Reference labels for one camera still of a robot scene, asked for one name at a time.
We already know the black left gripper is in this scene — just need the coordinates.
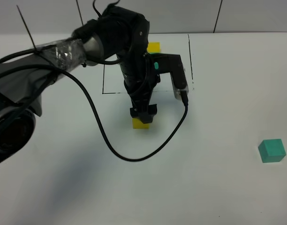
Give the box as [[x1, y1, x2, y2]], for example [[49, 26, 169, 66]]
[[117, 52, 160, 124]]

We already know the template yellow cube block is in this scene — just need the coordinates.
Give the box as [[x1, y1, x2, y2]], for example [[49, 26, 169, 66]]
[[147, 42, 161, 53]]

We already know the black camera cable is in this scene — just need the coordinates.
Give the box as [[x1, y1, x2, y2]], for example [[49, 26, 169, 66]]
[[0, 63, 189, 162]]

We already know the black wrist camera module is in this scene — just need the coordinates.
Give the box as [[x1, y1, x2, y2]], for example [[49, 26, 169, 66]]
[[151, 53, 189, 105]]

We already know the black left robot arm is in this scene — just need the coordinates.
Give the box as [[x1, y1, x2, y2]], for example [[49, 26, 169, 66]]
[[0, 3, 160, 163]]

